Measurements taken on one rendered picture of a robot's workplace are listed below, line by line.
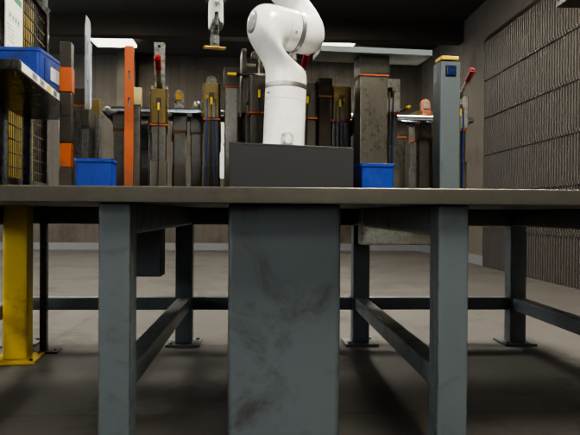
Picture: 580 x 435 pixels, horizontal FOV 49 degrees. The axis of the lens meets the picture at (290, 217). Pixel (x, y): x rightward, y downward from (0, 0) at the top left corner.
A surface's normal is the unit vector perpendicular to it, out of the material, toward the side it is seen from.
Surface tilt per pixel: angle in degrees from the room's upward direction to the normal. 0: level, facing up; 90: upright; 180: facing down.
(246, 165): 90
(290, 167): 90
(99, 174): 90
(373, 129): 90
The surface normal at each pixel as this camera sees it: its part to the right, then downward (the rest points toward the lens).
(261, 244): 0.05, 0.00
